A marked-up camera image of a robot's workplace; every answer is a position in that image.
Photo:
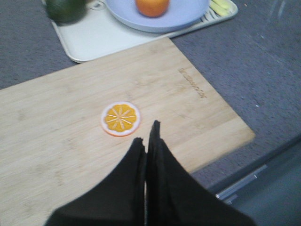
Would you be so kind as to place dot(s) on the light blue round plate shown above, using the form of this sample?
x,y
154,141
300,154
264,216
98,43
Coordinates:
x,y
180,14

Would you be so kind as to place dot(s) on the orange slice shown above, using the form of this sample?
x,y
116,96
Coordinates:
x,y
120,118

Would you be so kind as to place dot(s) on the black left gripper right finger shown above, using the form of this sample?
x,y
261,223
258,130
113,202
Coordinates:
x,y
175,198

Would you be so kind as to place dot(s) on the cream rectangular tray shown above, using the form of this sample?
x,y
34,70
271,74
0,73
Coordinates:
x,y
99,33

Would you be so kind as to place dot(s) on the green lime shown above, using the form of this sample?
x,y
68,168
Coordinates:
x,y
65,11

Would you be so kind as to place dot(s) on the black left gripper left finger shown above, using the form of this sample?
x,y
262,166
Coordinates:
x,y
118,200

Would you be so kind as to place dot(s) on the wooden cutting board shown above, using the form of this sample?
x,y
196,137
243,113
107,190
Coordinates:
x,y
62,133

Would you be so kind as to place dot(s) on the orange fruit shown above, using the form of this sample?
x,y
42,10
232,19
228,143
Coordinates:
x,y
152,8

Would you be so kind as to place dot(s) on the metal cabinet handle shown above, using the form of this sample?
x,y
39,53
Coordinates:
x,y
229,194

